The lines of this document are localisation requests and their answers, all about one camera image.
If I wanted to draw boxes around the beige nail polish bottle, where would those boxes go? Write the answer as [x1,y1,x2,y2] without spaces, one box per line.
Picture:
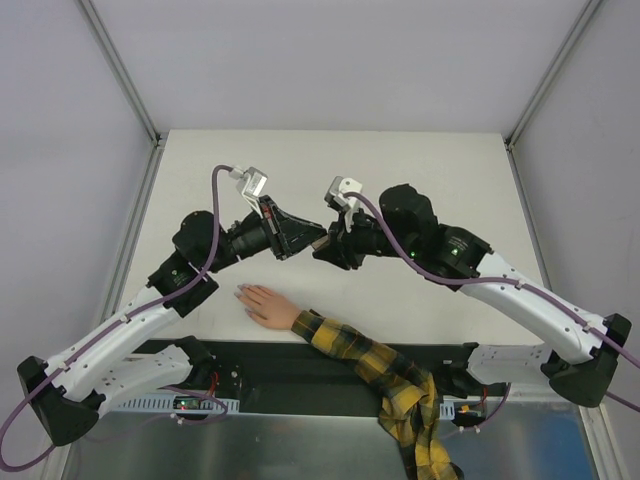
[312,237,330,251]

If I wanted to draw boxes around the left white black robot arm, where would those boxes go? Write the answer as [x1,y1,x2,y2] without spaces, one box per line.
[17,195,326,447]

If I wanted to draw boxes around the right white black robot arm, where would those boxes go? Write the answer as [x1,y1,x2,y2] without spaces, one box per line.
[313,177,639,408]

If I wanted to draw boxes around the mannequin hand with painted nails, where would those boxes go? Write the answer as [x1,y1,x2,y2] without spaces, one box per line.
[235,284,302,331]

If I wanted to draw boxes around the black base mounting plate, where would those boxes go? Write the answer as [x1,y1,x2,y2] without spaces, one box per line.
[119,337,561,415]

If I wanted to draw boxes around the yellow black plaid shirt sleeve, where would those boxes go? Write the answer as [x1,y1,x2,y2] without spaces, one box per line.
[292,310,464,479]

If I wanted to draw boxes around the left control board green led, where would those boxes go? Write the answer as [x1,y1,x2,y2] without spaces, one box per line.
[173,395,215,411]

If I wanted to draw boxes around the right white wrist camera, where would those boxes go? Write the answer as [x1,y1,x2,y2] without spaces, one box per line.
[324,176,363,232]

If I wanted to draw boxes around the white slotted cable duct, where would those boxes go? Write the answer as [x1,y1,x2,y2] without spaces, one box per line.
[114,393,240,415]

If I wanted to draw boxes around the left aluminium frame post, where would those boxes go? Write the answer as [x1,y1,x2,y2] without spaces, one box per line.
[74,0,165,148]

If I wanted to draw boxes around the aluminium frame post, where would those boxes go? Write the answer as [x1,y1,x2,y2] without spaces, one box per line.
[504,0,607,152]
[74,0,165,148]

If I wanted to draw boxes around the right aluminium frame post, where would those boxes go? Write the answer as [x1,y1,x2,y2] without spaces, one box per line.
[504,0,607,152]

